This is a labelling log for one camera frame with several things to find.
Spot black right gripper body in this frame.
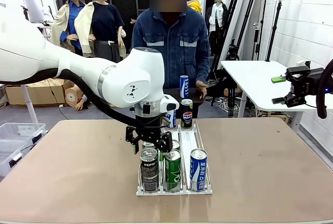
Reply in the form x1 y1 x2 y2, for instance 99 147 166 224
285 65 325 100

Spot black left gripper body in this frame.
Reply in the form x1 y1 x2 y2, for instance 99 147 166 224
135 115 164 144

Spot blue Pocari Sweat can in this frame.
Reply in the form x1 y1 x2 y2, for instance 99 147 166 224
190 148 208 192
179 75 189 99
166 109 177 129

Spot black serving tray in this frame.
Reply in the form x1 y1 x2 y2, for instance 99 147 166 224
163 88 207 104

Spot person's left forearm denim sleeve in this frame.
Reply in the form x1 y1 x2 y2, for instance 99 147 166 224
196 58 211 84

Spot person's torso denim jacket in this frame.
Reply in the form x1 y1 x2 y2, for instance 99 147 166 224
131 6 211 90

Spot seated background person dark clothes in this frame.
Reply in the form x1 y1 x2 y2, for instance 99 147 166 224
129 14 140 40

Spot person's left hand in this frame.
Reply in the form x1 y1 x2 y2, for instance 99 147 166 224
195 80 208 100

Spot white can dispenser rack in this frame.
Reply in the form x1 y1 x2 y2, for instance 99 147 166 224
136 121 213 196

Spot large white table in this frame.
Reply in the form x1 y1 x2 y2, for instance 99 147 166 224
220 60 333 134

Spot black Pepsi can lime band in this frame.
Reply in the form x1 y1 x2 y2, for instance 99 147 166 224
181 98 194 129

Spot black upright light stand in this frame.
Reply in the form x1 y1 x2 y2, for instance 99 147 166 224
264 0 283 63

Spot mannequin lying on floor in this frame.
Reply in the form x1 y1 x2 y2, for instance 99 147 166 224
65 83 91 111

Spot black leaning stand pole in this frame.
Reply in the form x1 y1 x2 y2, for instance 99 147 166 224
235 0 261 53
212 0 247 73

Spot mannequin white jacket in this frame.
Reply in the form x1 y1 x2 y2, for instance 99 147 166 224
207 0 229 41

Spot brown cardboard box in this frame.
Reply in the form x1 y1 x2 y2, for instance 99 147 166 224
5 78 76 106

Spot clear plastic storage bin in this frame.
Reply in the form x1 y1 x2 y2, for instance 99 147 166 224
0 139 36 178
0 122 47 145

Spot mannequin navy top grey trousers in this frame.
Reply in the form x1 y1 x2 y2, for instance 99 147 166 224
74 0 127 64

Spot mannequin blue shirt beige coat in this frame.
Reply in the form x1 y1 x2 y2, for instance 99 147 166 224
50 0 89 56

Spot black slanted stand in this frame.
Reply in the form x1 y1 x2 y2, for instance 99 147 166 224
20 5 30 22

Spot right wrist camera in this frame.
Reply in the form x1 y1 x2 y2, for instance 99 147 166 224
296 60 312 73

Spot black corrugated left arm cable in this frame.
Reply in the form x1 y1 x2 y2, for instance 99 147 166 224
0 68 146 131

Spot black camera tripod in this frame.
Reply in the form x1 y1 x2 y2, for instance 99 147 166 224
225 39 240 61

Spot coiled white floor cable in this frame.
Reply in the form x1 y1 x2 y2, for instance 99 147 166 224
218 97 244 114

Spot thin black floor cable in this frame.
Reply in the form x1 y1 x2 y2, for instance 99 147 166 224
50 85 69 120

